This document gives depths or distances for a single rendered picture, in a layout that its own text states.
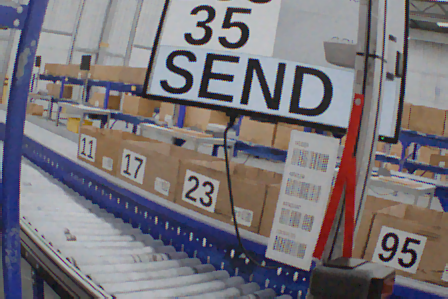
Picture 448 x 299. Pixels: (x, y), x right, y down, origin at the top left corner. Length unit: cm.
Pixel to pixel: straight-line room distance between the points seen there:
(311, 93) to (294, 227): 22
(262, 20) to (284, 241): 38
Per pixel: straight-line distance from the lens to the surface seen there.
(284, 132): 679
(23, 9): 52
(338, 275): 60
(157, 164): 185
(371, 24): 67
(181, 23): 91
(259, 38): 84
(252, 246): 146
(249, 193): 154
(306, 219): 69
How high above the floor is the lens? 126
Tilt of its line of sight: 3 degrees down
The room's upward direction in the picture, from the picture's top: 10 degrees clockwise
